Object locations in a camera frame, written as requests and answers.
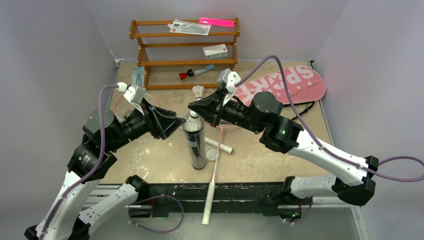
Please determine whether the wooden three-tier shelf rack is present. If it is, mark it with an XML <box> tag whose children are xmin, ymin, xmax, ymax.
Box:
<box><xmin>129</xmin><ymin>17</ymin><xmax>241</xmax><ymax>90</ymax></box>

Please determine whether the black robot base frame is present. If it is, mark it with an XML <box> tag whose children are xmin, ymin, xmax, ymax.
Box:
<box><xmin>67</xmin><ymin>177</ymin><xmax>362</xmax><ymax>220</ymax></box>

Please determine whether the light blue white device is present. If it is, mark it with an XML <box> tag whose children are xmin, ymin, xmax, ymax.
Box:
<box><xmin>131</xmin><ymin>66</ymin><xmax>146</xmax><ymax>86</ymax></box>

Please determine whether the black shuttlecock tube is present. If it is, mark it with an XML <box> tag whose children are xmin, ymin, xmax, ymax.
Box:
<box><xmin>183</xmin><ymin>127</ymin><xmax>207</xmax><ymax>170</ymax></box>

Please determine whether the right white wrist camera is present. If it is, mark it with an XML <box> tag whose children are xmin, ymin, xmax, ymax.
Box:
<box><xmin>216</xmin><ymin>68</ymin><xmax>241</xmax><ymax>104</ymax></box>

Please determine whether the pink fluorescent bar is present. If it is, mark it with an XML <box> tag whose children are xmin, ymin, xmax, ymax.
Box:
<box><xmin>199</xmin><ymin>17</ymin><xmax>235</xmax><ymax>28</ymax></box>

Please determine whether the pink white badminton racket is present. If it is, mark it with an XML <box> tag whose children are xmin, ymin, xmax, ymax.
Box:
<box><xmin>201</xmin><ymin>120</ymin><xmax>235</xmax><ymax>225</ymax></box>

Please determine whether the white packaged item on shelf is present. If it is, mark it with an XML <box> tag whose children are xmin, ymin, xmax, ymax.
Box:
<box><xmin>167</xmin><ymin>19</ymin><xmax>212</xmax><ymax>36</ymax></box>

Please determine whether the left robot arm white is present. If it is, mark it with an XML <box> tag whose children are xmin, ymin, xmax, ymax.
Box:
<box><xmin>24</xmin><ymin>105</ymin><xmax>185</xmax><ymax>240</ymax></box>

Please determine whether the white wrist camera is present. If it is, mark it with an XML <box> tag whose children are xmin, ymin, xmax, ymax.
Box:
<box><xmin>117</xmin><ymin>82</ymin><xmax>146</xmax><ymax>116</ymax></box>
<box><xmin>216</xmin><ymin>68</ymin><xmax>241</xmax><ymax>104</ymax></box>

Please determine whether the white shuttlecock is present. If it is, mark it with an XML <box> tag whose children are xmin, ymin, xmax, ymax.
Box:
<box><xmin>192</xmin><ymin>85</ymin><xmax>205</xmax><ymax>101</ymax></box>
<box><xmin>182</xmin><ymin>110</ymin><xmax>204</xmax><ymax>132</ymax></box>

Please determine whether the clear plastic tube lid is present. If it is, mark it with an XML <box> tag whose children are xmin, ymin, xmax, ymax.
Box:
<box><xmin>205</xmin><ymin>146</ymin><xmax>219</xmax><ymax>162</ymax></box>

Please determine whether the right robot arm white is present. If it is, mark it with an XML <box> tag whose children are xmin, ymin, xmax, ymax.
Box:
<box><xmin>188</xmin><ymin>88</ymin><xmax>378</xmax><ymax>206</ymax></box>

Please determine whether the pink sport racket bag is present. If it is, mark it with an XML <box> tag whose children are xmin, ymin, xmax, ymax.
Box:
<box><xmin>235</xmin><ymin>65</ymin><xmax>326</xmax><ymax>106</ymax></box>

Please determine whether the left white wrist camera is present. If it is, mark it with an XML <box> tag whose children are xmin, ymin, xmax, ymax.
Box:
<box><xmin>117</xmin><ymin>82</ymin><xmax>146</xmax><ymax>116</ymax></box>

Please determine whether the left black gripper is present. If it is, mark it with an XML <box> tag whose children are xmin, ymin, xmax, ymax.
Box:
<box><xmin>107</xmin><ymin>96</ymin><xmax>185</xmax><ymax>151</ymax></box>

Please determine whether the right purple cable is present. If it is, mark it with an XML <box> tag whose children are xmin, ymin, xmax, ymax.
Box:
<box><xmin>235</xmin><ymin>54</ymin><xmax>424</xmax><ymax>226</ymax></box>

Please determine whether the white red small box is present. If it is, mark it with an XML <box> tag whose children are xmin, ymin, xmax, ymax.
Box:
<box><xmin>202</xmin><ymin>44</ymin><xmax>228</xmax><ymax>60</ymax></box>

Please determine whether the red black blue marker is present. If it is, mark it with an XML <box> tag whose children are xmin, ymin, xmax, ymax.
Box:
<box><xmin>178</xmin><ymin>64</ymin><xmax>215</xmax><ymax>80</ymax></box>

